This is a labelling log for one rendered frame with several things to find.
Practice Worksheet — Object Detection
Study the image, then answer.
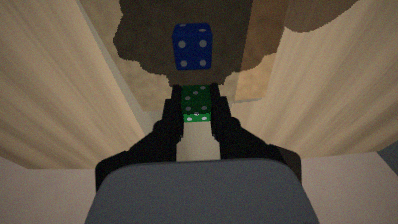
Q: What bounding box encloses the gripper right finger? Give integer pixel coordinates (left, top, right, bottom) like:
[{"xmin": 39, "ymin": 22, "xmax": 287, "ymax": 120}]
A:
[{"xmin": 209, "ymin": 83, "xmax": 302, "ymax": 185}]

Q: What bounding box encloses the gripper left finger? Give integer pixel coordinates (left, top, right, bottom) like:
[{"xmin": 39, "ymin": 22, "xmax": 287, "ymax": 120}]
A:
[{"xmin": 95, "ymin": 84, "xmax": 184, "ymax": 193}]

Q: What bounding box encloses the green die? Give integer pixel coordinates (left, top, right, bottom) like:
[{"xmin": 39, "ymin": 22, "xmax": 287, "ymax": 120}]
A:
[{"xmin": 181, "ymin": 85, "xmax": 212, "ymax": 122}]

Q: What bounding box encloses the dark blue die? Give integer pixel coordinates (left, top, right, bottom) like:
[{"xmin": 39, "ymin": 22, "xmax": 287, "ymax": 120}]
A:
[{"xmin": 172, "ymin": 23, "xmax": 213, "ymax": 71}]

